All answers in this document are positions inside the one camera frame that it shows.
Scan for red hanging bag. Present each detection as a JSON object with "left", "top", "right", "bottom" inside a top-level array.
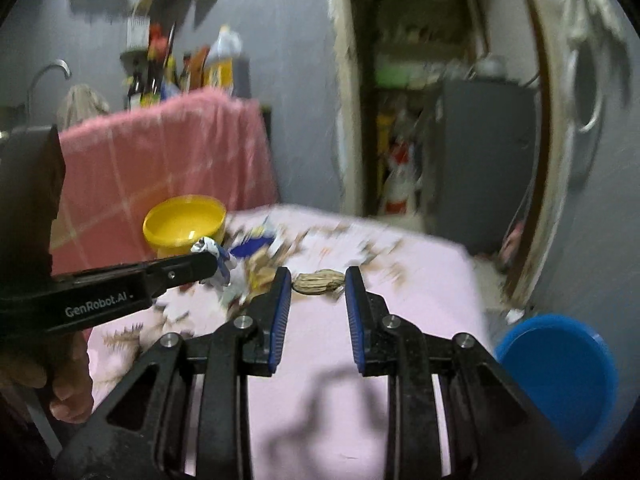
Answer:
[{"left": 148, "top": 25, "right": 169, "bottom": 61}]

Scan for dark sauce bottle black cap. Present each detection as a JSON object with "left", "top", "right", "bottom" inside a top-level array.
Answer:
[{"left": 127, "top": 60, "right": 150, "bottom": 111}]

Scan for wooden door frame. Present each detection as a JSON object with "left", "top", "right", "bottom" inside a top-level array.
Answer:
[{"left": 325, "top": 0, "right": 573, "bottom": 307}]

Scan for white plastic basket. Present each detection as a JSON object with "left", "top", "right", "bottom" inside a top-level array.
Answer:
[{"left": 126, "top": 15, "right": 151, "bottom": 52}]

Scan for blue snack wrapper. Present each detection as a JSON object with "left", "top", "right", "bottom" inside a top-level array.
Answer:
[{"left": 227, "top": 227, "right": 276, "bottom": 259}]

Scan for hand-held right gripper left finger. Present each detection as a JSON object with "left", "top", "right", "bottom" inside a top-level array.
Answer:
[{"left": 52, "top": 266, "right": 293, "bottom": 480}]

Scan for yellow bowl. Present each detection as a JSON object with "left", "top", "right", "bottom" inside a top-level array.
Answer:
[{"left": 142, "top": 195, "right": 227, "bottom": 261}]

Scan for blue plastic basin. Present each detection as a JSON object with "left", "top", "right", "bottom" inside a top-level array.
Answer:
[{"left": 495, "top": 314, "right": 620, "bottom": 467}]

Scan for beige rag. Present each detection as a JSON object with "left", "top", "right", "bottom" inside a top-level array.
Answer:
[{"left": 56, "top": 85, "right": 111, "bottom": 131}]

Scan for pale rubber gloves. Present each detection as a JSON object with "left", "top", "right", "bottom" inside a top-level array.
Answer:
[{"left": 562, "top": 0, "right": 632, "bottom": 106}]

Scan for red and white bottle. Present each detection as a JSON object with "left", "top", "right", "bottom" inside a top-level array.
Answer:
[{"left": 384, "top": 140, "right": 424, "bottom": 217}]

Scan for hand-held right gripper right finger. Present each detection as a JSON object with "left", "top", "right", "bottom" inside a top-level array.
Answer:
[{"left": 344, "top": 266, "right": 583, "bottom": 480}]

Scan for green plastic basin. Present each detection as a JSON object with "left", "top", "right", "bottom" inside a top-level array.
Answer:
[{"left": 375, "top": 57, "right": 442, "bottom": 89}]

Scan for pink checked towel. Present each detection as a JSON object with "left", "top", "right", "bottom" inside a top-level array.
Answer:
[{"left": 50, "top": 87, "right": 279, "bottom": 277}]

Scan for white hose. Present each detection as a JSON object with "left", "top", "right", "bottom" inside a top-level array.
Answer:
[{"left": 565, "top": 35, "right": 604, "bottom": 135}]

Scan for dark sauce bottle yellow cap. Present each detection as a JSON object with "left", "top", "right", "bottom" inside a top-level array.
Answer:
[{"left": 147, "top": 55, "right": 167, "bottom": 106}]

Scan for metal faucet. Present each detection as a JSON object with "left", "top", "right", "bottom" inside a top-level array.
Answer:
[{"left": 27, "top": 60, "right": 72, "bottom": 117}]

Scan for pink floral cloth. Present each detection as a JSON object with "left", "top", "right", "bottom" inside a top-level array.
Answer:
[{"left": 87, "top": 205, "right": 496, "bottom": 480}]

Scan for grey refrigerator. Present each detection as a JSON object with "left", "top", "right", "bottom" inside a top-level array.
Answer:
[{"left": 434, "top": 79, "right": 539, "bottom": 257}]

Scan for person's left hand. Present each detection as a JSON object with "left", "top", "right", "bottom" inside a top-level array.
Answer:
[{"left": 0, "top": 331, "right": 96, "bottom": 425}]

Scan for large cooking oil jug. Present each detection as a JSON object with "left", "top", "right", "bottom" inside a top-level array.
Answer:
[{"left": 202, "top": 25, "right": 244, "bottom": 96}]

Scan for peanut shell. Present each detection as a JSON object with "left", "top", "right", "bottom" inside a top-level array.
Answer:
[{"left": 291, "top": 270, "right": 347, "bottom": 297}]

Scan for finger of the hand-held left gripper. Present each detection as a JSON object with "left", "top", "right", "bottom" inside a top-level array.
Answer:
[{"left": 145, "top": 251, "right": 219, "bottom": 299}]

